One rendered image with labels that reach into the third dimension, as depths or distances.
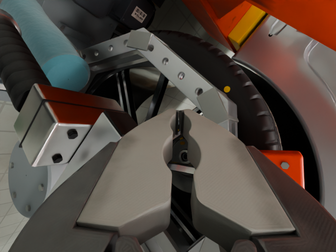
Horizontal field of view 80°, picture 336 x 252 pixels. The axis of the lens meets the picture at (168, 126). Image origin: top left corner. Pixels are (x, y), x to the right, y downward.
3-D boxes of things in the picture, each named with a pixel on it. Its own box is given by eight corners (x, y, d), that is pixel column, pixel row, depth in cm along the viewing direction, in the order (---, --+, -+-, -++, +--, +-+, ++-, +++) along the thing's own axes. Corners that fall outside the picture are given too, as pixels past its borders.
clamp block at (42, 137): (95, 129, 25) (116, 161, 23) (10, 126, 18) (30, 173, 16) (116, 98, 24) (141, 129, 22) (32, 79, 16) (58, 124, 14)
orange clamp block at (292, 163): (241, 189, 35) (302, 196, 31) (229, 201, 29) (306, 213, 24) (240, 149, 36) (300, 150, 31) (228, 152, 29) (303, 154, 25)
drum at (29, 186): (95, 159, 54) (123, 203, 48) (-4, 170, 36) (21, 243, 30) (123, 120, 49) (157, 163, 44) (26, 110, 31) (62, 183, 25)
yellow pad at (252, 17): (236, 50, 83) (245, 57, 80) (226, 35, 71) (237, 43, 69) (261, 19, 78) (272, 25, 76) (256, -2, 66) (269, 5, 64)
